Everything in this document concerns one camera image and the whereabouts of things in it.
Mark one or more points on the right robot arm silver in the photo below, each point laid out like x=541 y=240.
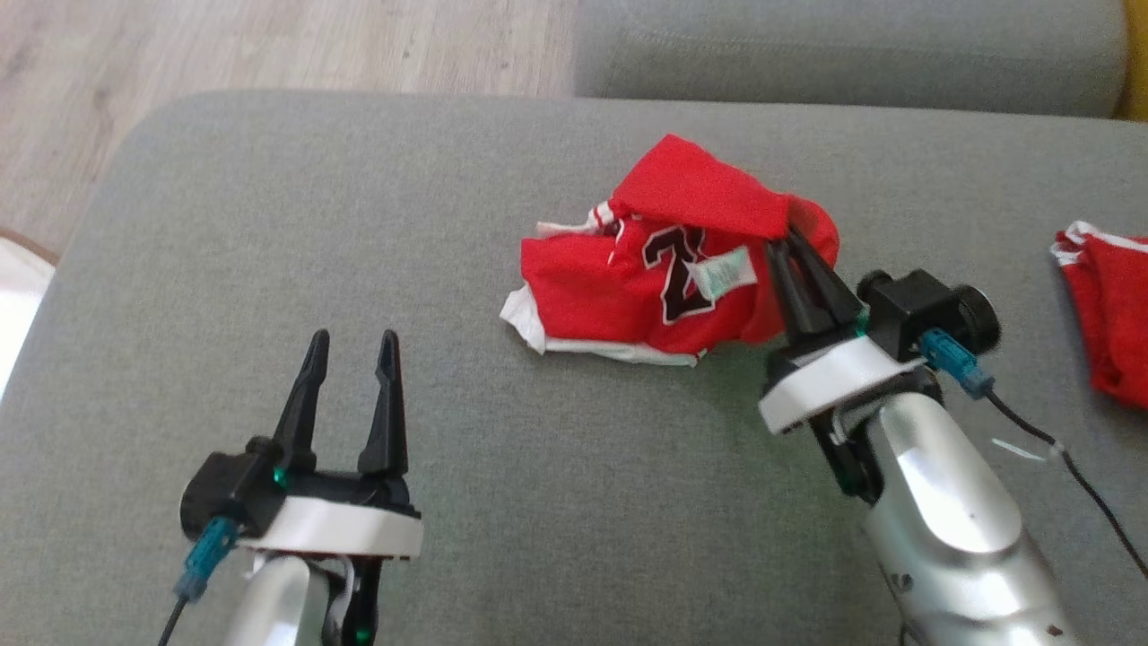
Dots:
x=951 y=520

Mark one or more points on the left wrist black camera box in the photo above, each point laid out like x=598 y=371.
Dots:
x=224 y=489

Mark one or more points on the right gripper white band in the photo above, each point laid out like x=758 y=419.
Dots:
x=834 y=377

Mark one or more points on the red Bulls basketball shorts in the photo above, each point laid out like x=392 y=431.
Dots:
x=1117 y=305

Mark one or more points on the grey sofa seat cushion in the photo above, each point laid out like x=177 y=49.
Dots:
x=852 y=54

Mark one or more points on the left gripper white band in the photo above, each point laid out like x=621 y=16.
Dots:
x=350 y=529

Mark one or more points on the yellow sofa back cushion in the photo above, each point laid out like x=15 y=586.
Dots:
x=1137 y=54

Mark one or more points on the white round rug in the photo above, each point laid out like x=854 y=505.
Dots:
x=18 y=305

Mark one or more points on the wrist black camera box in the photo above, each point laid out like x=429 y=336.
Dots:
x=915 y=305
x=224 y=489

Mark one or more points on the red basketball jersey white trim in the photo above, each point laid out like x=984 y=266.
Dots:
x=592 y=287

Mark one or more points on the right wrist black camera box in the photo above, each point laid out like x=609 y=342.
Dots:
x=915 y=305

